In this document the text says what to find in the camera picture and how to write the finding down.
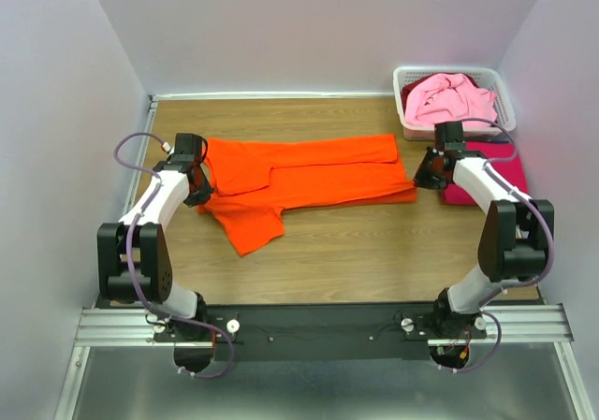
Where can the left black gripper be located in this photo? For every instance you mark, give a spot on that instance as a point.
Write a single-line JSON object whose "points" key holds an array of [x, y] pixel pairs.
{"points": [[203, 195]]}

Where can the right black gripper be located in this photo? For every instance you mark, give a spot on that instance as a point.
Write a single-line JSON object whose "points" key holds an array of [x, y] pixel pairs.
{"points": [[421, 179]]}

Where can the orange t-shirt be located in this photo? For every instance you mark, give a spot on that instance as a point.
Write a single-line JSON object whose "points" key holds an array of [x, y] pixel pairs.
{"points": [[255, 182]]}

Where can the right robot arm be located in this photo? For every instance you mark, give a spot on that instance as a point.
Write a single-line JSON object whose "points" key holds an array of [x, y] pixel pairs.
{"points": [[516, 247]]}

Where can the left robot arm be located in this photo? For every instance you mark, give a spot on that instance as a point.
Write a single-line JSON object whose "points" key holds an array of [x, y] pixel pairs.
{"points": [[132, 254]]}

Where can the folded magenta t-shirt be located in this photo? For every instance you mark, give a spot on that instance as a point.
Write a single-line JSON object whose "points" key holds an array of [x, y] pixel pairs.
{"points": [[511, 170]]}

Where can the pink t-shirt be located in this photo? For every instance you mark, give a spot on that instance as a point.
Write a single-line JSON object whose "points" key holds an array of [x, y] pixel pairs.
{"points": [[449, 99]]}

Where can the aluminium frame rail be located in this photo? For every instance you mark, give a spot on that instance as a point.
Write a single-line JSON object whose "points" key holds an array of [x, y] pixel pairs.
{"points": [[524, 369]]}

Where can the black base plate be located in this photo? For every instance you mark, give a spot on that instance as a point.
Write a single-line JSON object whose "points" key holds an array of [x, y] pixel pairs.
{"points": [[324, 332]]}

